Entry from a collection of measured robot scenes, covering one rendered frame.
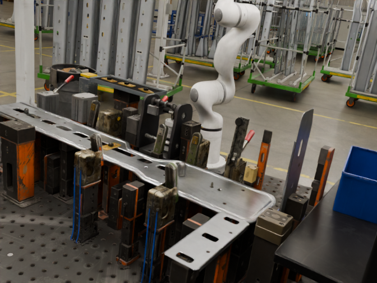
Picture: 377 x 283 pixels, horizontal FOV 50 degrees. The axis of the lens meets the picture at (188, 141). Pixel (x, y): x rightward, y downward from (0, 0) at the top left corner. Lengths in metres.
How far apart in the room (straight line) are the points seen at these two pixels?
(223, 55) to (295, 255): 1.05
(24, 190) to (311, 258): 1.20
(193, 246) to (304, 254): 0.28
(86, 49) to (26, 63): 1.24
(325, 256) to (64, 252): 0.88
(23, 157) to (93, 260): 0.53
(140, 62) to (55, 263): 4.65
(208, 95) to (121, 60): 4.23
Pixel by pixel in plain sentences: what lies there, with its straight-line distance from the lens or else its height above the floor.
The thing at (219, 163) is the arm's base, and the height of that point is 0.81.
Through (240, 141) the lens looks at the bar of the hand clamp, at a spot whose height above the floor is 1.14.
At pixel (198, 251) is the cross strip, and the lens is 1.05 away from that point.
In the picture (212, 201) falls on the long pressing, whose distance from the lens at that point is 1.29.
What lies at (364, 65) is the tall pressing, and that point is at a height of 0.78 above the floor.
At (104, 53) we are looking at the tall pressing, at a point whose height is 0.65.
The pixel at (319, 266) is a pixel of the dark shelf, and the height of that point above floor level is 1.03.
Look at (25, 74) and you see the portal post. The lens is 5.39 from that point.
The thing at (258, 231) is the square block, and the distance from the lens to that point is 1.15.
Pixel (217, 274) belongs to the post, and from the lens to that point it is 1.21.
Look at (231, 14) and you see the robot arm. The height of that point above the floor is 1.54.
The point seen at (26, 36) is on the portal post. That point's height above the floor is 0.91.
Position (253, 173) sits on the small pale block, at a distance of 1.41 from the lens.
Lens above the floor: 1.59
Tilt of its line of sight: 20 degrees down
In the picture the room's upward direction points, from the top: 7 degrees clockwise
